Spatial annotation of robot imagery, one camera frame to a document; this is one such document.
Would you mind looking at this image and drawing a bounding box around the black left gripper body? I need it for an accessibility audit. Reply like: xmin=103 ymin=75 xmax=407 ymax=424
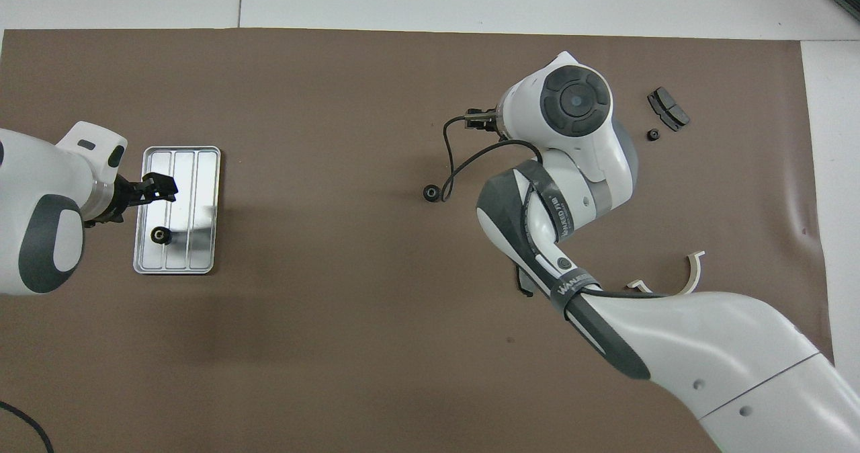
xmin=84 ymin=174 xmax=142 ymax=229

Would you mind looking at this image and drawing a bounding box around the silver metal tray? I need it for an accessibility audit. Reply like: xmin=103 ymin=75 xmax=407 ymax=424
xmin=133 ymin=146 xmax=222 ymax=276

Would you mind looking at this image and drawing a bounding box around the short dark grey brake pad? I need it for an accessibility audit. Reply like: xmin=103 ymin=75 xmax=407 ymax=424
xmin=647 ymin=87 xmax=691 ymax=132

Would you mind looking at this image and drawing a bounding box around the brown table mat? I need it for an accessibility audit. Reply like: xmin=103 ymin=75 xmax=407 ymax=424
xmin=0 ymin=28 xmax=846 ymax=453

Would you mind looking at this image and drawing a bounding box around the black loose cable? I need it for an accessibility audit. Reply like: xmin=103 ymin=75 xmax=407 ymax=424
xmin=0 ymin=401 xmax=54 ymax=453

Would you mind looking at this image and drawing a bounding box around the white plastic half ring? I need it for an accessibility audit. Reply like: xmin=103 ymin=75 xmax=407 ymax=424
xmin=625 ymin=251 xmax=706 ymax=299

